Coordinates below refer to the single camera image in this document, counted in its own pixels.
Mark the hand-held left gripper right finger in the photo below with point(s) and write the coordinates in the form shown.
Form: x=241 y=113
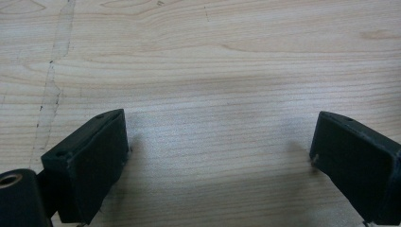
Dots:
x=356 y=167

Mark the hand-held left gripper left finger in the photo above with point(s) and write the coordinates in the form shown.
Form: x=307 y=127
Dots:
x=88 y=164

